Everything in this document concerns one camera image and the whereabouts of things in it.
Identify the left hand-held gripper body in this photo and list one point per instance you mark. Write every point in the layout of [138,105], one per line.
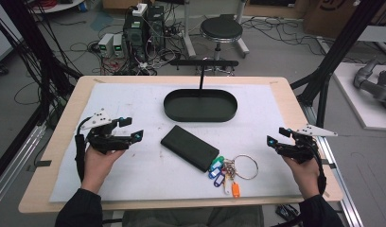
[101,140]

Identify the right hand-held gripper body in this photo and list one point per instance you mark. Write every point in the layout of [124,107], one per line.
[301,148]

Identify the black oval tray with hanger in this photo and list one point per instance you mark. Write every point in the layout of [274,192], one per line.
[200,105]

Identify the person's right hand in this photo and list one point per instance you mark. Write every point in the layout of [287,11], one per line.
[306,176]

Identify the person's left hand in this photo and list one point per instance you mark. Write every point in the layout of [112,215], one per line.
[96,170]

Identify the black tape strip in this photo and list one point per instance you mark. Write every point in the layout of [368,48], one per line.
[328,164]
[43,164]

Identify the white table mat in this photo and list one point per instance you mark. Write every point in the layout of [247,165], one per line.
[150,179]

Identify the black device under table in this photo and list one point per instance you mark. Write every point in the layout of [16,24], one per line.
[287,212]

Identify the white platform board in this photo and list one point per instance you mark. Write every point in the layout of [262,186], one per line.
[348,94]

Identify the grey bench power supply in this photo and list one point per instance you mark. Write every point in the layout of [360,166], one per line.
[105,45]
[118,46]

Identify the person's lap grey trousers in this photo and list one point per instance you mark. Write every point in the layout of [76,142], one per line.
[194,218]

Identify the slim black computer tower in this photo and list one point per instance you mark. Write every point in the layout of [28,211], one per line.
[156,25]

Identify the white metal stand legs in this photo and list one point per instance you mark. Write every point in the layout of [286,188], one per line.
[189,41]

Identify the white power strip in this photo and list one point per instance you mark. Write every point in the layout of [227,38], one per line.
[139,9]

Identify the brown cardboard box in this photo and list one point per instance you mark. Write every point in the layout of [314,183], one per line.
[326,19]

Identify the black round stool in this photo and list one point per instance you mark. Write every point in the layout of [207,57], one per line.
[221,28]

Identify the aluminium rail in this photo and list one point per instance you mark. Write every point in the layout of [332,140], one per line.
[345,195]
[14,164]

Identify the black frame post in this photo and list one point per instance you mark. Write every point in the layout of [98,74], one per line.
[336,50]

